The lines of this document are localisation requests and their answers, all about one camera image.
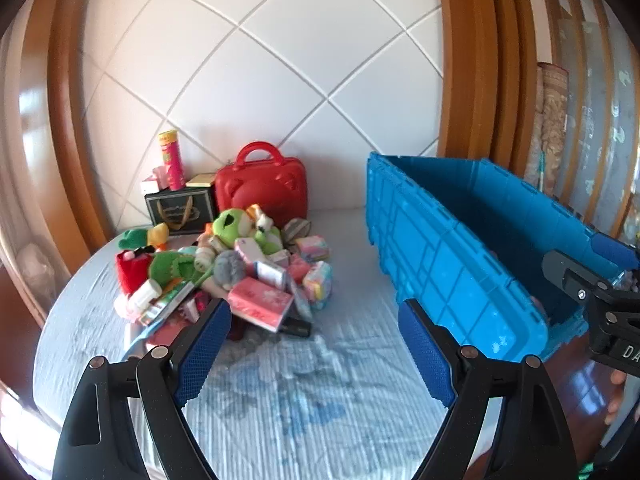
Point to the pastel sanitary pad pack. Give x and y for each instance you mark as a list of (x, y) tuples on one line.
[(318, 281)]

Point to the pink yellow tube can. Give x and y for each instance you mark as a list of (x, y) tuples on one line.
[(172, 160)]

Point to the red bear suitcase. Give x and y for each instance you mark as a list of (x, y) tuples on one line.
[(261, 175)]

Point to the green yellow duck plush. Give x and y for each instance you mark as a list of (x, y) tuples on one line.
[(156, 237)]

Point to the red plush toy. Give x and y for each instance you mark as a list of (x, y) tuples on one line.
[(132, 269)]

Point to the green frog plush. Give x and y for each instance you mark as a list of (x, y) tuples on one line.
[(235, 223)]

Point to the teal broom handle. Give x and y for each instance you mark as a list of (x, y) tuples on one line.
[(541, 171)]

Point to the small pink pad pack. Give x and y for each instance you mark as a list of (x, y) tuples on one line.
[(312, 248)]

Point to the white medicine box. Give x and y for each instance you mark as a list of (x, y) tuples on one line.
[(271, 274)]

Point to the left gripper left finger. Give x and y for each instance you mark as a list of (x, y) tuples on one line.
[(98, 440)]

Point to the grey fluffy plush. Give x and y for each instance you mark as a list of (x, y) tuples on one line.
[(229, 269)]

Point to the pink tissue pack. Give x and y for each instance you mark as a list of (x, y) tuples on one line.
[(260, 304)]

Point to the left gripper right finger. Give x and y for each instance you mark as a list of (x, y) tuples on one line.
[(532, 439)]

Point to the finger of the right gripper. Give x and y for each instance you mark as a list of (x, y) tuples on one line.
[(579, 283)]

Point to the blue plastic storage crate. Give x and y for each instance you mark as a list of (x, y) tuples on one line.
[(466, 238)]

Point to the person right hand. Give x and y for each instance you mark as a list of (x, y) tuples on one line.
[(618, 379)]

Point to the black gift bag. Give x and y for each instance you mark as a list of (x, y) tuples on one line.
[(186, 211)]

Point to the green crocodile plush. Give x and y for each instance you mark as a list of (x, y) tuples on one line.
[(168, 266)]

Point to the rolled patterned carpet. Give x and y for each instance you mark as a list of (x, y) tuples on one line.
[(551, 116)]

